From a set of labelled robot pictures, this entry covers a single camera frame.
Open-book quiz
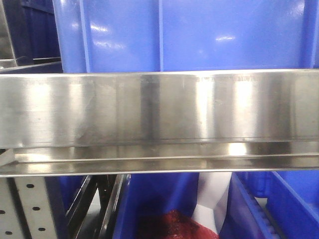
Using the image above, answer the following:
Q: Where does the red mesh bag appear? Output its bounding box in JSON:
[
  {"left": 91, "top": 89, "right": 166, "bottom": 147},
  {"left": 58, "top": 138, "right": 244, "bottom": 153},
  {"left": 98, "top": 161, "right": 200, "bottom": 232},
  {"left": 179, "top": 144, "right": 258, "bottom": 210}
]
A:
[{"left": 135, "top": 210, "right": 219, "bottom": 239}]

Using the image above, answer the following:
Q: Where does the perforated shelf post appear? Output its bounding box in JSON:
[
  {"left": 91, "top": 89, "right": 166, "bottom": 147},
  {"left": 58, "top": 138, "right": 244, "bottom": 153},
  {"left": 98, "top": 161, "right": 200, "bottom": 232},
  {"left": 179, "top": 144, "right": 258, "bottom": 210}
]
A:
[{"left": 0, "top": 177, "right": 70, "bottom": 239}]

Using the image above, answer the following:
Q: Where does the dark blue bin left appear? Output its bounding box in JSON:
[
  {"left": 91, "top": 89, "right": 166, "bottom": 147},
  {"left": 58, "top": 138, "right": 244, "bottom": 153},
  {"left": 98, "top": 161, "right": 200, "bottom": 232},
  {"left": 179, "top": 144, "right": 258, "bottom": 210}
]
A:
[{"left": 0, "top": 0, "right": 60, "bottom": 69}]

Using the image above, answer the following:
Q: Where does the blue bin lower middle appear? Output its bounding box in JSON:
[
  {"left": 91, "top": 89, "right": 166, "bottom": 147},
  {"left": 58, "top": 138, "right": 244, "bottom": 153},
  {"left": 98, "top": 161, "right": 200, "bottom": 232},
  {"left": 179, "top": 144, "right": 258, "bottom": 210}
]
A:
[{"left": 112, "top": 172, "right": 232, "bottom": 239}]

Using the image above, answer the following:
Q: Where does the large blue bin upper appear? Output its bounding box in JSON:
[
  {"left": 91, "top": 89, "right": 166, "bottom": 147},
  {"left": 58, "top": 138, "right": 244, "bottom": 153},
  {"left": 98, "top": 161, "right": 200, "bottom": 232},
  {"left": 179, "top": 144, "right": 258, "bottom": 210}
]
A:
[{"left": 53, "top": 0, "right": 319, "bottom": 73}]

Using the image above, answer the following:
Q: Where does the stainless steel shelf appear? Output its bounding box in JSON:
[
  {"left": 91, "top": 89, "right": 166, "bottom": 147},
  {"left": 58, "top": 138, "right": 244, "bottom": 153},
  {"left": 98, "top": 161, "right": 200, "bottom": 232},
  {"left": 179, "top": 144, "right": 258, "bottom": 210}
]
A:
[{"left": 0, "top": 69, "right": 319, "bottom": 177}]

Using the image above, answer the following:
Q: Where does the blue bin lower right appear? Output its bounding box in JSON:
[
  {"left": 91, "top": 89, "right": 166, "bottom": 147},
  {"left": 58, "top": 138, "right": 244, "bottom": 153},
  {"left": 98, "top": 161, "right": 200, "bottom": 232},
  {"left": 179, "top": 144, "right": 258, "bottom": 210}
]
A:
[{"left": 220, "top": 170, "right": 319, "bottom": 239}]

